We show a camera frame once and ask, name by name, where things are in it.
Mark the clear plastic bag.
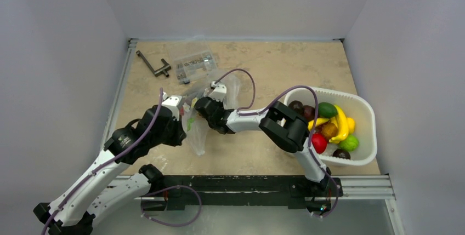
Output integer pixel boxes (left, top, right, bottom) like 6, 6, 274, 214
182, 70, 241, 156

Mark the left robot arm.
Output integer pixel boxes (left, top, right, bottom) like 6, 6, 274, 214
33, 97, 186, 234

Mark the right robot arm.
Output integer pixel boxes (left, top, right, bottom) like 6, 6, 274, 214
194, 97, 330, 195

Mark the dark red fake fruit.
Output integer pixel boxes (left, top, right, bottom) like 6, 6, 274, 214
288, 100, 315, 122

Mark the dark green fake avocado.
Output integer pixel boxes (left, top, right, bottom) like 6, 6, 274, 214
318, 102, 338, 118

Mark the brown fake kiwi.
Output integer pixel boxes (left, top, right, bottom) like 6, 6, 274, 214
320, 122, 338, 141

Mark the yellow fake banana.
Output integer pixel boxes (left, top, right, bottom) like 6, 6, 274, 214
308, 104, 349, 144

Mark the yellow fake lemon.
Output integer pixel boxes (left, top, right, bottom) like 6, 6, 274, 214
347, 117, 356, 134

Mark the light green fake apple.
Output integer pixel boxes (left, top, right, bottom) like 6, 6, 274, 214
338, 135, 359, 152

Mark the clear plastic screw box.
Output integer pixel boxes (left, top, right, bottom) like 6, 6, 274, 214
166, 38, 217, 84

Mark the black metal T-wrench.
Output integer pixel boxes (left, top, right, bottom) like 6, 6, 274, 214
135, 50, 172, 78

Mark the red apple in basket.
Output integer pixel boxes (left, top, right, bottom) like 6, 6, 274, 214
311, 133, 327, 154

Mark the white plastic basket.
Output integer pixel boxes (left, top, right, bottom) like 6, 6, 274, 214
281, 87, 378, 167

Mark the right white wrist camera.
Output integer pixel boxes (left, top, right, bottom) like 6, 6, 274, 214
208, 81, 227, 102

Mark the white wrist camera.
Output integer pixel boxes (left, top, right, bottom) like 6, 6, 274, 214
161, 93, 182, 121
208, 81, 227, 102

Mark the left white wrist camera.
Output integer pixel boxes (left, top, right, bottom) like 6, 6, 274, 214
161, 93, 182, 121

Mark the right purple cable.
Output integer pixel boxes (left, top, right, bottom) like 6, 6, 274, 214
214, 67, 340, 220

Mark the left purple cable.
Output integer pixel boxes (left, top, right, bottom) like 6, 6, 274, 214
41, 88, 164, 235

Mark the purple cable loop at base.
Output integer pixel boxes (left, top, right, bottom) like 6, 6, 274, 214
140, 185, 203, 227

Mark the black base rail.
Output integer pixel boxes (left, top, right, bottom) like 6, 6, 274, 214
141, 175, 343, 213

